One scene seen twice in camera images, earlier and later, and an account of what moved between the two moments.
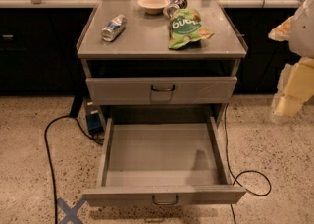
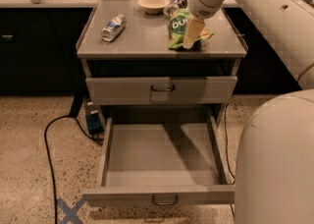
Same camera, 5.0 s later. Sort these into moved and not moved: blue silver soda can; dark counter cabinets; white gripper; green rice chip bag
Moved: white gripper
Not moved: dark counter cabinets; green rice chip bag; blue silver soda can
